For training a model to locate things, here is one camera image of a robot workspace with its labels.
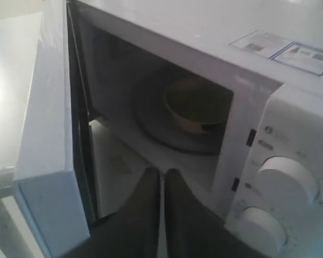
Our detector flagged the upper white control knob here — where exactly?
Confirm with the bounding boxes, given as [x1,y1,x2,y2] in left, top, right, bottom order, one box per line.
[254,156,319,212]

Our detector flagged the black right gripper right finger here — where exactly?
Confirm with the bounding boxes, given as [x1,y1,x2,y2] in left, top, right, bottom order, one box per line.
[165,168,261,257]

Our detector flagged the cream ceramic bowl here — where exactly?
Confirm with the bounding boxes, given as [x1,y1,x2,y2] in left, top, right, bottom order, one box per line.
[163,76,234,134]

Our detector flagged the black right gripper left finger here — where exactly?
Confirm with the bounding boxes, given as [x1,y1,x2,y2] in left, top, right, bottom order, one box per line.
[67,167,160,257]

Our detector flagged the glass microwave turntable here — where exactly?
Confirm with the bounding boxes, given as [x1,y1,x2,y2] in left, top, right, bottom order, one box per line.
[130,69,225,156]

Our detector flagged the lower white control knob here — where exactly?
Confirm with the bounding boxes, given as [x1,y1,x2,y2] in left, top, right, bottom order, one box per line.
[236,207,287,257]

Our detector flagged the white microwave door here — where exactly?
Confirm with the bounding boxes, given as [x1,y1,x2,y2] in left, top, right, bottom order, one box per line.
[14,1,90,257]

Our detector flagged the white control knob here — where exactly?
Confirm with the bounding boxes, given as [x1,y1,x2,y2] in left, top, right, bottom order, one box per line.
[236,207,287,257]
[254,156,319,212]

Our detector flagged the blue white label sticker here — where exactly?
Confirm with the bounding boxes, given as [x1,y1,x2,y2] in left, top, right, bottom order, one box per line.
[229,29,323,76]

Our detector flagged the white microwave oven body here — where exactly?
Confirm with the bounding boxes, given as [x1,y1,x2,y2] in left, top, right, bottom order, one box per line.
[67,1,323,257]

